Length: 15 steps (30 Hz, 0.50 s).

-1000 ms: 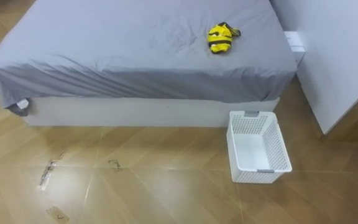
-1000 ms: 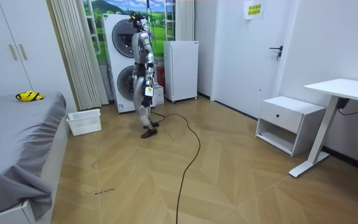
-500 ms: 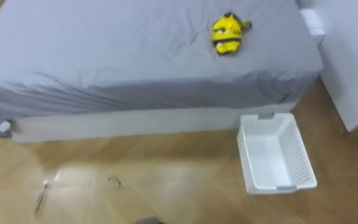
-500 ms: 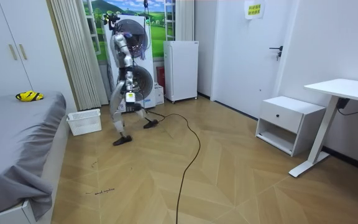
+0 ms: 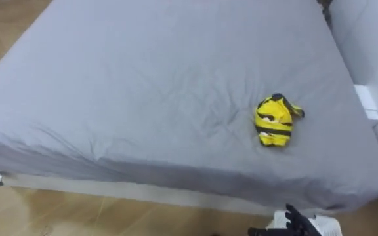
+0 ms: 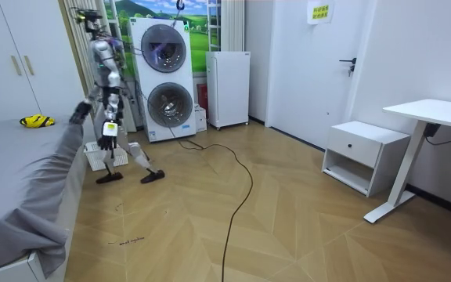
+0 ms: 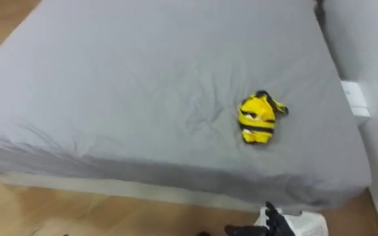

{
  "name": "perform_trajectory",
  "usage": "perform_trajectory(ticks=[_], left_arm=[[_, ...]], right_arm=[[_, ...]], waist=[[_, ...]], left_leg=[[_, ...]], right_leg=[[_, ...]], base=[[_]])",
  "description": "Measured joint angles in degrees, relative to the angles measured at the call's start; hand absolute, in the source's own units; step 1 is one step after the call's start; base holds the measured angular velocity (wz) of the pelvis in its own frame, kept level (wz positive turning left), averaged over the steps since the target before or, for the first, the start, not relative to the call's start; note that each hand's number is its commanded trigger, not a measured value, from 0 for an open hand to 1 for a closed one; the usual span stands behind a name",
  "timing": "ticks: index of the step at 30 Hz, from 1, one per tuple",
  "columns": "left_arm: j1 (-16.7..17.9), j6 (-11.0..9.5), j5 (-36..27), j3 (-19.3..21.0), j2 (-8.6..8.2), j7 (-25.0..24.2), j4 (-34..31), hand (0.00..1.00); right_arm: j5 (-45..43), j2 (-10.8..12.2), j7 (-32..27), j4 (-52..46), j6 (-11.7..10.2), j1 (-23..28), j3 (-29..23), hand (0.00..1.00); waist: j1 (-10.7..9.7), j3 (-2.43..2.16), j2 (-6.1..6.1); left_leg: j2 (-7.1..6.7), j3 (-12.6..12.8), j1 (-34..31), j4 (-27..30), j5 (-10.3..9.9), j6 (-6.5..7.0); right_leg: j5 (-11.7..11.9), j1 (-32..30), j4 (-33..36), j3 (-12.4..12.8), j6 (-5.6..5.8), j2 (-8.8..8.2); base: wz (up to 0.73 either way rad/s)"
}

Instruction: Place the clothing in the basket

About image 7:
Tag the yellow black striped garment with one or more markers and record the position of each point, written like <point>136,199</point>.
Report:
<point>258,119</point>

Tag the white laundry basket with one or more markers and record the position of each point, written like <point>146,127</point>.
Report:
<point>307,226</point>

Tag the grey bed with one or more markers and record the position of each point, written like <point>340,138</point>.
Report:
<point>143,98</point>

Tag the white plastic block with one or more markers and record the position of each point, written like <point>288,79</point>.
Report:
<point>355,98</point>

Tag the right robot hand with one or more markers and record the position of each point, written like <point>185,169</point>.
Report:
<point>277,226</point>

